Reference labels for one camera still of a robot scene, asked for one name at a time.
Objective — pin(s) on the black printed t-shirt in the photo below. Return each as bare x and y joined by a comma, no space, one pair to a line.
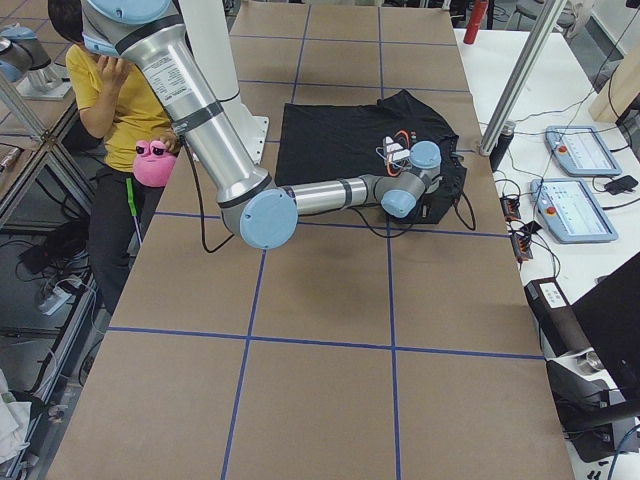
398,153

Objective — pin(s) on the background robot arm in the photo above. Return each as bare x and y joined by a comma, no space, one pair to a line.
25,62

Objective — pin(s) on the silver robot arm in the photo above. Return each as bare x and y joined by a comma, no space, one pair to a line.
153,35

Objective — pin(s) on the pink plush toy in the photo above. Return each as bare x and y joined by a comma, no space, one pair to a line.
153,163

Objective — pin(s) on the black power strip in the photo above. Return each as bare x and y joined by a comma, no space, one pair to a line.
519,236

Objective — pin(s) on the black water bottle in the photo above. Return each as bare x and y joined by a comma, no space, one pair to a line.
503,142

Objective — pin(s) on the person in yellow shirt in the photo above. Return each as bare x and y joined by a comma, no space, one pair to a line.
116,105

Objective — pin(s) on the black desktop device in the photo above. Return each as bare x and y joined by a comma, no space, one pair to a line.
555,316

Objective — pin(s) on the near teach pendant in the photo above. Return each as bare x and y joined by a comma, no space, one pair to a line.
568,210

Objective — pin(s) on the teach pendant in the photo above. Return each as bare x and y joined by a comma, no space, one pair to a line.
568,210
580,151

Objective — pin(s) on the white floor power strip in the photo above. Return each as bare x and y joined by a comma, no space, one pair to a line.
58,296

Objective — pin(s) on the far teach pendant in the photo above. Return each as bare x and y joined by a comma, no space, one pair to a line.
580,151

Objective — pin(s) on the red bottle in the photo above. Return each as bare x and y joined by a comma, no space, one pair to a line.
478,12

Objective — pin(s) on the black monitor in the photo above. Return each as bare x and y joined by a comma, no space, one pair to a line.
609,317

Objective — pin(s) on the black power adapter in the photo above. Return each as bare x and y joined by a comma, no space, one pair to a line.
623,184

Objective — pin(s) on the green handled stick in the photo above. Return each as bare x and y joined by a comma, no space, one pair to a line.
132,204

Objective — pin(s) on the aluminium frame post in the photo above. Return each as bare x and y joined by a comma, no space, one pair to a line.
528,56

